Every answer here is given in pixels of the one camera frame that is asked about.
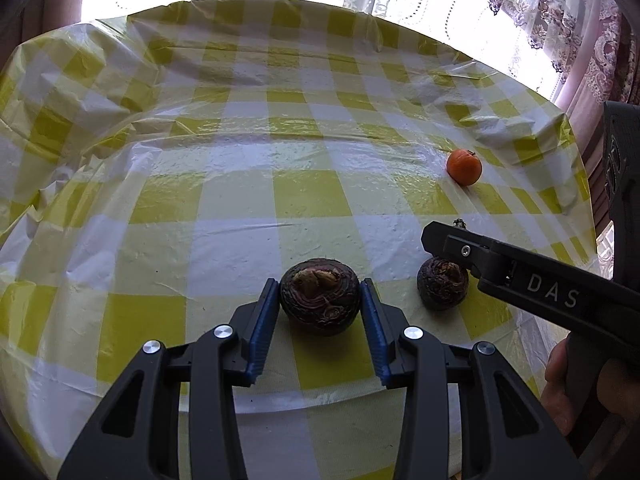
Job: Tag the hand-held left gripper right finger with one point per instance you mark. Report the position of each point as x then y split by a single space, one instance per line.
374 332

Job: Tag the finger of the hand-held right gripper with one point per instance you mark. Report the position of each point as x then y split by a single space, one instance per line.
455 247

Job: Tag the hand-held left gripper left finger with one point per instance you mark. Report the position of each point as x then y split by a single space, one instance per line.
262 332

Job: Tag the dark water chestnut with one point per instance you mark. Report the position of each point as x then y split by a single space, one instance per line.
320 305
440 290

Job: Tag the person's right hand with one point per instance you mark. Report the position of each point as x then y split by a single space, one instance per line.
556 375

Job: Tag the orange tangerine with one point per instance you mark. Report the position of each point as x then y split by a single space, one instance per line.
464 166

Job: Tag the yellow checkered plastic tablecloth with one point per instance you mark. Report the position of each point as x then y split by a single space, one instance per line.
200 185

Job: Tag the pink patterned curtain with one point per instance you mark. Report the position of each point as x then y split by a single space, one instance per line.
55 0
590 35

